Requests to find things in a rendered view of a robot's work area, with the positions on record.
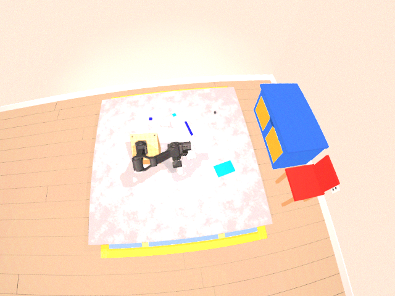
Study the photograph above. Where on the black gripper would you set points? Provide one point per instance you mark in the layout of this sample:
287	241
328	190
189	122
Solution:
176	162

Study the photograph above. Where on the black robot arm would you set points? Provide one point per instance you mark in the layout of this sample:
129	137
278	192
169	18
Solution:
174	149

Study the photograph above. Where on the cyan flat plate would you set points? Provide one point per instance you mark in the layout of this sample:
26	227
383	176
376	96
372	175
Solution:
224	168

